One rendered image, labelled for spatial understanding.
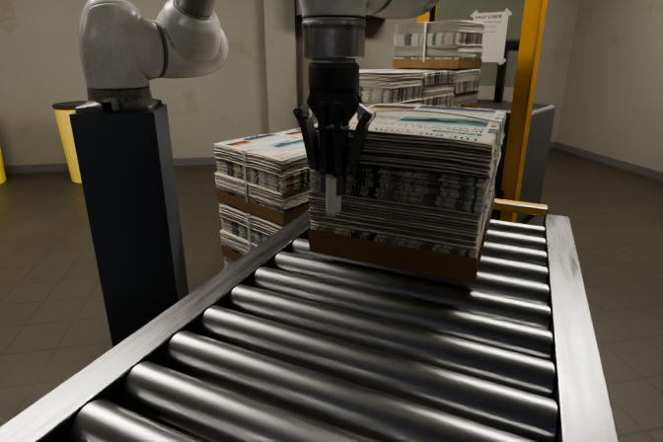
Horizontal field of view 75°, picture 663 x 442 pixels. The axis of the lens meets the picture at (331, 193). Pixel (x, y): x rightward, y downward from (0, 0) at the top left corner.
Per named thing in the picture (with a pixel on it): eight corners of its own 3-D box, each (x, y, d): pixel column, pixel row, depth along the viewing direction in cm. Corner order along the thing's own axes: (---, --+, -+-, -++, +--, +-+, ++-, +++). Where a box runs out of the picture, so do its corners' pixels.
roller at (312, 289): (261, 285, 77) (260, 259, 75) (554, 356, 59) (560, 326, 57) (246, 299, 73) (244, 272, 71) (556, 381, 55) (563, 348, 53)
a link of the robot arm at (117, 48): (76, 87, 116) (60, -3, 109) (144, 83, 128) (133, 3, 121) (97, 90, 105) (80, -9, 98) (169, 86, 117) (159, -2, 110)
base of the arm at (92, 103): (67, 115, 104) (63, 92, 102) (96, 105, 124) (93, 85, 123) (147, 113, 107) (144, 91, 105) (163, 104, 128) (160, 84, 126)
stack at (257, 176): (227, 334, 184) (209, 142, 158) (384, 246, 267) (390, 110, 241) (289, 377, 160) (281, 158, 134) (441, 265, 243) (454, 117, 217)
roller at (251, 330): (215, 326, 66) (212, 297, 64) (560, 429, 48) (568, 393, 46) (193, 344, 61) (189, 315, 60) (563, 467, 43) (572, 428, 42)
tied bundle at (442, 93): (356, 116, 220) (357, 69, 213) (390, 110, 241) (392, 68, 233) (422, 124, 196) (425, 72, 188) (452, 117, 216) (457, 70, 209)
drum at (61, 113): (123, 171, 436) (112, 100, 414) (111, 183, 395) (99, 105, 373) (77, 173, 428) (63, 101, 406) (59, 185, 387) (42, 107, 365)
